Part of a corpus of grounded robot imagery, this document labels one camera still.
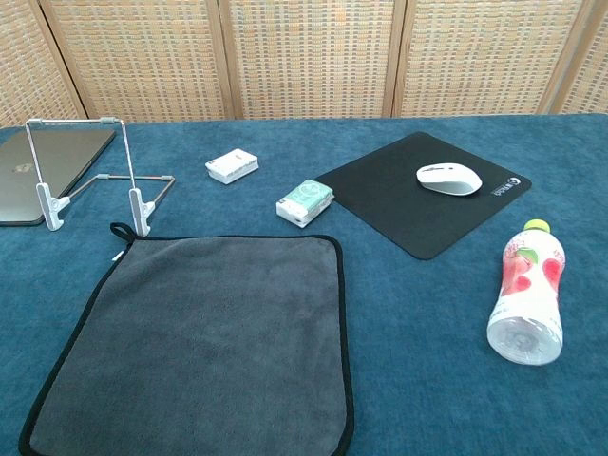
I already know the blue and grey cloth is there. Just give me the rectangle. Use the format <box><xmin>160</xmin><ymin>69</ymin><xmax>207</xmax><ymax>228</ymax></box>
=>
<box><xmin>17</xmin><ymin>221</ymin><xmax>356</xmax><ymax>456</ymax></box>

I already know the green and white tissue pack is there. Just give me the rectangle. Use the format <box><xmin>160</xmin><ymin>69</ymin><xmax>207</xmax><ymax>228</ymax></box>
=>
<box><xmin>275</xmin><ymin>179</ymin><xmax>335</xmax><ymax>230</ymax></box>

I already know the black mouse pad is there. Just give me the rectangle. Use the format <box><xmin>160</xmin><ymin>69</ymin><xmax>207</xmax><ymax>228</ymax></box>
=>
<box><xmin>313</xmin><ymin>131</ymin><xmax>534</xmax><ymax>261</ymax></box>

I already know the small white box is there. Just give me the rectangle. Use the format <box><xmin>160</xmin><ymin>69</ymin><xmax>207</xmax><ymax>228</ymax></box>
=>
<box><xmin>204</xmin><ymin>147</ymin><xmax>261</xmax><ymax>185</ymax></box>

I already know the white computer mouse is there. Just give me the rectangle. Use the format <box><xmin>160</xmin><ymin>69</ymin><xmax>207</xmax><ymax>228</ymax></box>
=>
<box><xmin>416</xmin><ymin>162</ymin><xmax>484</xmax><ymax>197</ymax></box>

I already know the woven bamboo folding screen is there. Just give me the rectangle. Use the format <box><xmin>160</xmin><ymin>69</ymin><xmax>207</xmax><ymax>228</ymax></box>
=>
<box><xmin>0</xmin><ymin>0</ymin><xmax>608</xmax><ymax>128</ymax></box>

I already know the blue carpet table cover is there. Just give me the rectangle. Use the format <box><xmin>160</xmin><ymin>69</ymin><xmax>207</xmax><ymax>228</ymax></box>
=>
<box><xmin>0</xmin><ymin>112</ymin><xmax>608</xmax><ymax>456</ymax></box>

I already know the plastic bottle with pink label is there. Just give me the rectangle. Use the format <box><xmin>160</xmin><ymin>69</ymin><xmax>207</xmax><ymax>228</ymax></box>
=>
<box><xmin>485</xmin><ymin>218</ymin><xmax>567</xmax><ymax>367</ymax></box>

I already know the silver closed laptop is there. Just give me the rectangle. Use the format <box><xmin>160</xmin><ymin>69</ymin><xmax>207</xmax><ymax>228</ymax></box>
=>
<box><xmin>0</xmin><ymin>126</ymin><xmax>118</xmax><ymax>227</ymax></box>

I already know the wire stand with white feet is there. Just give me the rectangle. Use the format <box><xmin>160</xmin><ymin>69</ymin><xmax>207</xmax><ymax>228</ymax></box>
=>
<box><xmin>24</xmin><ymin>116</ymin><xmax>176</xmax><ymax>238</ymax></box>

